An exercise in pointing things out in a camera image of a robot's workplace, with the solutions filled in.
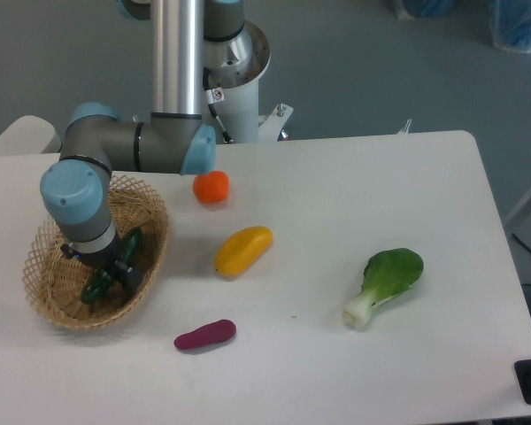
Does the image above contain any green cucumber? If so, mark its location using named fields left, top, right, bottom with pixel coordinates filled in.
left=81, top=227, right=143, bottom=305

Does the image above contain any orange tangerine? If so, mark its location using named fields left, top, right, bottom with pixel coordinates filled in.
left=192, top=170, right=230, bottom=204

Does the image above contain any purple sweet potato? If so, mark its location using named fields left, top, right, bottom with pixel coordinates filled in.
left=173, top=319, right=237, bottom=351

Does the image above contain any yellow mango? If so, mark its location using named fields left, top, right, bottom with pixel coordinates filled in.
left=214, top=226, right=273, bottom=279

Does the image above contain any blue plastic bag right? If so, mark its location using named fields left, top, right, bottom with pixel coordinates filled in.
left=489, top=0, right=531, bottom=54

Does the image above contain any green bok choy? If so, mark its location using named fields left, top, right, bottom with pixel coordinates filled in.
left=342, top=248, right=424, bottom=330

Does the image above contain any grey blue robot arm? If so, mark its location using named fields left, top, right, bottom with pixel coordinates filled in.
left=40, top=1, right=250, bottom=304

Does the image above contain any blue plastic bag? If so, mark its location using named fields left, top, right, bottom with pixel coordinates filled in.
left=489, top=0, right=531, bottom=54
left=392, top=0, right=455, bottom=19

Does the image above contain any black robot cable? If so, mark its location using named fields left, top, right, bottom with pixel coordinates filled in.
left=202, top=66, right=235, bottom=144

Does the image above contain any blue plastic bag middle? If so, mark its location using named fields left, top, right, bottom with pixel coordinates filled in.
left=392, top=0, right=455, bottom=19

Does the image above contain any woven wicker basket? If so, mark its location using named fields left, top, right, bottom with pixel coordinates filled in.
left=22, top=175, right=169, bottom=329

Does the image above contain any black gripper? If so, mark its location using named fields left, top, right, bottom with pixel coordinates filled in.
left=60, top=241, right=144, bottom=294

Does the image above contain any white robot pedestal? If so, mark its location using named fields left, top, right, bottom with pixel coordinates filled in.
left=131, top=21, right=294, bottom=151

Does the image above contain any white chair back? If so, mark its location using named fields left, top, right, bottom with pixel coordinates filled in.
left=0, top=115, right=62, bottom=157

